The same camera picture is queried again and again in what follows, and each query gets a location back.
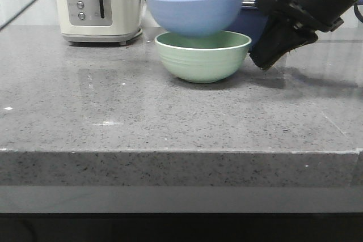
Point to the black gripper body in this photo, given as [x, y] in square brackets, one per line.
[318, 15]

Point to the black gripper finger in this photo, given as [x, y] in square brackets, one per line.
[278, 38]

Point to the blue bowl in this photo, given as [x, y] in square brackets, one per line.
[194, 18]

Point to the green bowl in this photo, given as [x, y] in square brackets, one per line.
[204, 59]

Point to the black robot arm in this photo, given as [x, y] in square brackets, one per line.
[292, 24]

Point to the dark blue saucepan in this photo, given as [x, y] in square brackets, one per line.
[250, 22]

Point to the cream toaster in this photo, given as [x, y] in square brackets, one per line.
[99, 21]

